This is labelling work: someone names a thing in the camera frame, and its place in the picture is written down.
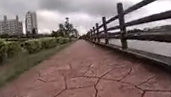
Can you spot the red stone-pattern path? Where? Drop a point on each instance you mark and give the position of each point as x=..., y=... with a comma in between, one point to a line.
x=84, y=75

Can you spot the group of trees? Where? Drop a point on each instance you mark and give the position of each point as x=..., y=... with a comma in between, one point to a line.
x=65, y=29

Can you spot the tall narrow tower building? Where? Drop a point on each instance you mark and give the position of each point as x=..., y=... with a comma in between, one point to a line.
x=31, y=22

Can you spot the far shore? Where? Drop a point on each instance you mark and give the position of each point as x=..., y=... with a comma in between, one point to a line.
x=151, y=29

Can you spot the water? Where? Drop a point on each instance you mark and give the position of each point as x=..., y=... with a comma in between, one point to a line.
x=161, y=47

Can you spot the grey concrete kerb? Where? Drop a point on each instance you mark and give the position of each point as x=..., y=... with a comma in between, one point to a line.
x=163, y=61

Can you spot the grass strip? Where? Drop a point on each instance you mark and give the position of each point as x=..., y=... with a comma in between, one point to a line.
x=9, y=71

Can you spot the green hedge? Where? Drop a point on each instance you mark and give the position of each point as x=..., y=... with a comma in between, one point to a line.
x=2, y=50

